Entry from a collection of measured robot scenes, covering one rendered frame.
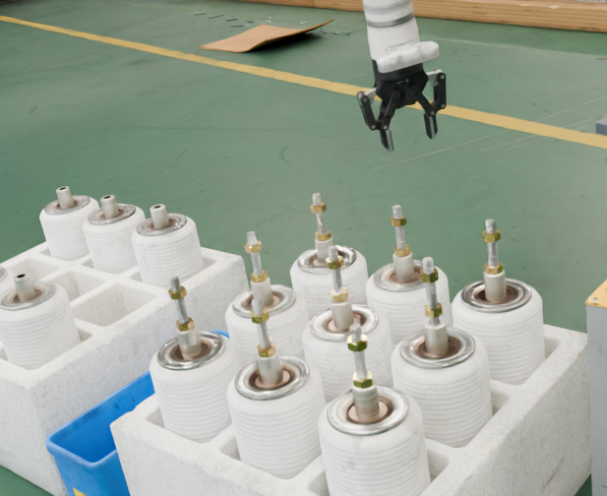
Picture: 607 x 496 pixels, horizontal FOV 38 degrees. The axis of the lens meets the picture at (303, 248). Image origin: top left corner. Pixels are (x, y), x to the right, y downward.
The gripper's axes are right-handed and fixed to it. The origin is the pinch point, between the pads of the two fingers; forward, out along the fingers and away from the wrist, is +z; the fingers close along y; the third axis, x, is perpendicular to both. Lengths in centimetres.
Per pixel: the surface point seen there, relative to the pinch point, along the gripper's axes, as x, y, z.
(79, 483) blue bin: 40, 58, 12
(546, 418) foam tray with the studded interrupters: 59, 7, 6
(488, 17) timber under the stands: -191, -90, 58
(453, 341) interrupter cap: 56, 14, -5
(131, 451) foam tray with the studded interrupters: 47, 50, 3
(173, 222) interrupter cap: 5.9, 39.0, -0.5
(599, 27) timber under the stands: -142, -110, 54
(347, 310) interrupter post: 48, 23, -6
